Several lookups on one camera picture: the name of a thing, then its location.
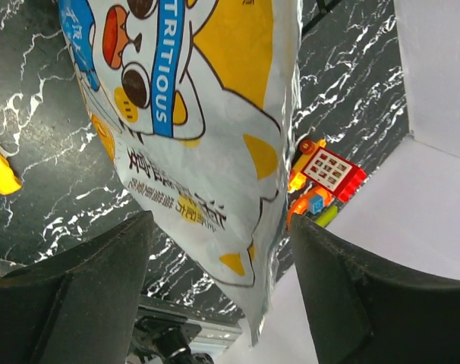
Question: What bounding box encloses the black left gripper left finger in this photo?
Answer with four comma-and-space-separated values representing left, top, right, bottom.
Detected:
0, 212, 154, 363

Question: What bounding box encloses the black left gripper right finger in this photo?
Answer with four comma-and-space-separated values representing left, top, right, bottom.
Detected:
290, 215, 460, 363

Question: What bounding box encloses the white cartoon pet food bag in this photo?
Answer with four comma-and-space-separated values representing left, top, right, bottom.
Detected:
58, 1, 302, 343

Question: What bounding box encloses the green toy building brick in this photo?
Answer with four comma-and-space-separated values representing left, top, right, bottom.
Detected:
315, 206, 339, 228

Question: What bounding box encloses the red yellow toy block truck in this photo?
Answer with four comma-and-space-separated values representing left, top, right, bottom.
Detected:
286, 139, 367, 224

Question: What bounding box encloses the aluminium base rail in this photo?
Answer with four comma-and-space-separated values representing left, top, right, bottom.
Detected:
125, 295, 242, 363

